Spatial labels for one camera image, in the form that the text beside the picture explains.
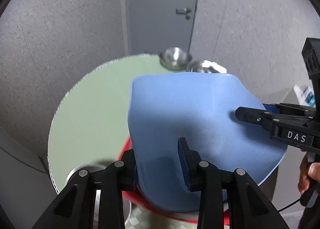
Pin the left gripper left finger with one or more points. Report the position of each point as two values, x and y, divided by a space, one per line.
130 174

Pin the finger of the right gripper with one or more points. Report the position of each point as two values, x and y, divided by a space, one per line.
271 108
259 117

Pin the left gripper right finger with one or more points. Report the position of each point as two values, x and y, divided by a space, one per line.
189 160

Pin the large steel bowl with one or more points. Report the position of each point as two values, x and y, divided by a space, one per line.
96 167

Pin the blue plastic plate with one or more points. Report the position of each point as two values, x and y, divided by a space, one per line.
201 108

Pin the person's right hand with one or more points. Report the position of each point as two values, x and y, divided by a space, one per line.
308 172

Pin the green round tablecloth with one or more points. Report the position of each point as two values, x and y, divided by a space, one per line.
90 124

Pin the small steel bowl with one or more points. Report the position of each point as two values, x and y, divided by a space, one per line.
175 59

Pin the grey door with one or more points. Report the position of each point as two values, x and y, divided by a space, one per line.
155 26

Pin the metal door handle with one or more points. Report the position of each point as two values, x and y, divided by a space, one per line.
184 11

